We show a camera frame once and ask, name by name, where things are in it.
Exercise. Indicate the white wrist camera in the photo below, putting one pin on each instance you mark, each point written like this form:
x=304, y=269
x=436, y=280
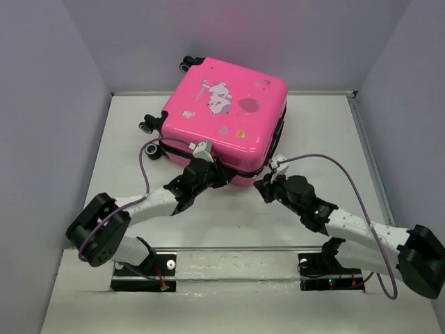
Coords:
x=202, y=150
x=278, y=166

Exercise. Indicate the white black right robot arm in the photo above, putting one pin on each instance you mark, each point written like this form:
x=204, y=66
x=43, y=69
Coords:
x=414, y=256

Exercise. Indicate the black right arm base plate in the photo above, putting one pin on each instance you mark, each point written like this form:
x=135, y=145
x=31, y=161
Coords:
x=319, y=272

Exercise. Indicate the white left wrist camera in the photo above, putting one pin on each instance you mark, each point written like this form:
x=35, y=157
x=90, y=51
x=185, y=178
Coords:
x=202, y=150

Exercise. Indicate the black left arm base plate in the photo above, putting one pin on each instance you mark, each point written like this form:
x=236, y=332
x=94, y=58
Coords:
x=160, y=278

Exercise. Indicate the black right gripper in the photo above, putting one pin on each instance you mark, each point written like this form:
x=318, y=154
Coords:
x=266, y=187

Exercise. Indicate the pink suitcase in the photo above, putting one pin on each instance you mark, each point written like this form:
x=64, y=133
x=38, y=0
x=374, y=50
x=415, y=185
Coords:
x=239, y=110

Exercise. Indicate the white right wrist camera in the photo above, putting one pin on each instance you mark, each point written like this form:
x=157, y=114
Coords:
x=278, y=166

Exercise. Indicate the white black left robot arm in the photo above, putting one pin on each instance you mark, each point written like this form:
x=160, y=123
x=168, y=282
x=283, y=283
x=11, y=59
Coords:
x=98, y=232

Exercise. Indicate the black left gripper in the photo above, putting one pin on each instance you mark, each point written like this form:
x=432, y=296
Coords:
x=223, y=174

